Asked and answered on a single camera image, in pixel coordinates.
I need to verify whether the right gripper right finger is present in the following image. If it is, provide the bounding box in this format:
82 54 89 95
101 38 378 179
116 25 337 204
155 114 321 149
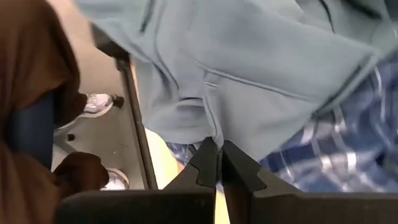
221 139 398 224

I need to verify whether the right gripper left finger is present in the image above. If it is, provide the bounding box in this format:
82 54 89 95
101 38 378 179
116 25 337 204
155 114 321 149
55 136 222 224

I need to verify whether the blue plaid shirt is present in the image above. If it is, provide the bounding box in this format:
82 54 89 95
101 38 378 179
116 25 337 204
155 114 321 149
166 51 398 194

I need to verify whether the teal garment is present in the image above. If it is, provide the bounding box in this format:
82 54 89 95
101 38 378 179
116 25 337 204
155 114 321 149
74 0 398 162

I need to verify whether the person's white shoe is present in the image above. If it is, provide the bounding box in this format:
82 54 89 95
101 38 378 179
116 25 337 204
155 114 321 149
80 92 125 118
99 167 130 191

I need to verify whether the person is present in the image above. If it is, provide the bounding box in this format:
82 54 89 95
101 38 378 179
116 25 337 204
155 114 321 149
0 0 110 224

